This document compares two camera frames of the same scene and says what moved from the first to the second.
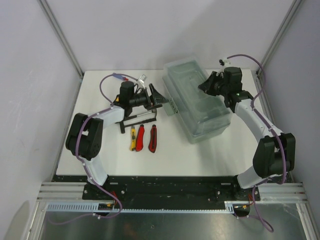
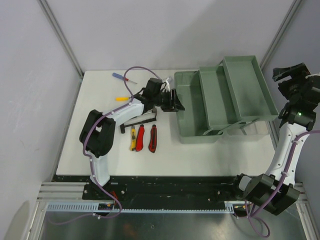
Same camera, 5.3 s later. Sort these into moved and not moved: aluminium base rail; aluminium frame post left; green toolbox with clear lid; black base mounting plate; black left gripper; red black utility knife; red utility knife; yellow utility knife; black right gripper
Moved: black right gripper; green toolbox with clear lid; black left gripper
Not moved: aluminium frame post left; yellow utility knife; black base mounting plate; red black utility knife; red utility knife; aluminium base rail
